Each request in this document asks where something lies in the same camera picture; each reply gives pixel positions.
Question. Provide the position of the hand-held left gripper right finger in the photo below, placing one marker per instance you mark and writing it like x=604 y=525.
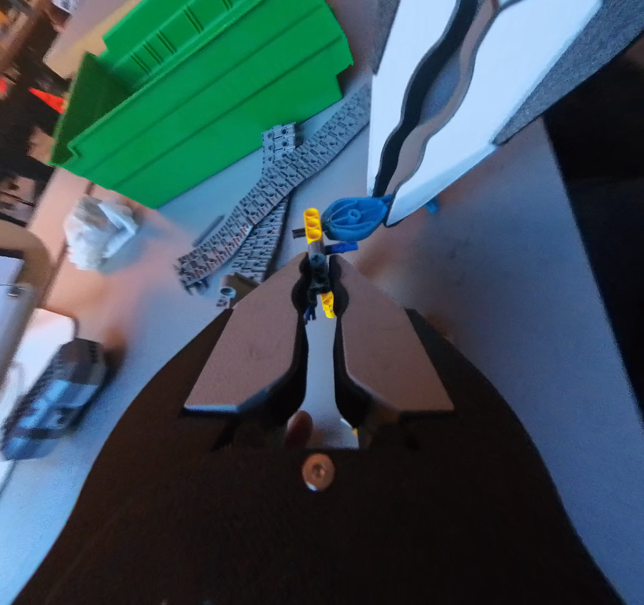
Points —
x=390 y=358

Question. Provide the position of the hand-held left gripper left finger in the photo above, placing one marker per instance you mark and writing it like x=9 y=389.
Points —
x=251 y=353

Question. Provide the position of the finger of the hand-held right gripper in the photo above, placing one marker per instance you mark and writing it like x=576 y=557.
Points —
x=503 y=71
x=407 y=36

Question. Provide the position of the blue plastic tool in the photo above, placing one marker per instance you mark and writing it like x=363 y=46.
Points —
x=352 y=220

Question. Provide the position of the yellow beam grey panel assembly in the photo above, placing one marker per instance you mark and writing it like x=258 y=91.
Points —
x=313 y=222

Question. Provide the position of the grey desk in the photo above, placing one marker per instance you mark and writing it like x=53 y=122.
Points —
x=478 y=313

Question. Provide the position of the person's left hand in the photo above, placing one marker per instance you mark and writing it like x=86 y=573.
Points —
x=299 y=431

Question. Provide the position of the small grey toy axle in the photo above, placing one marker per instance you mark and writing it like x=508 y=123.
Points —
x=209 y=229

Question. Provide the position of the crumpled white plastic bag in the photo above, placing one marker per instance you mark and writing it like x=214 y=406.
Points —
x=98 y=232

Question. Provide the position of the grey toy motor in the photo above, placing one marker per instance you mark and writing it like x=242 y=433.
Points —
x=55 y=398

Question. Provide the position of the green plastic bin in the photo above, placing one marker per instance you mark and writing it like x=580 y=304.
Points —
x=201 y=86

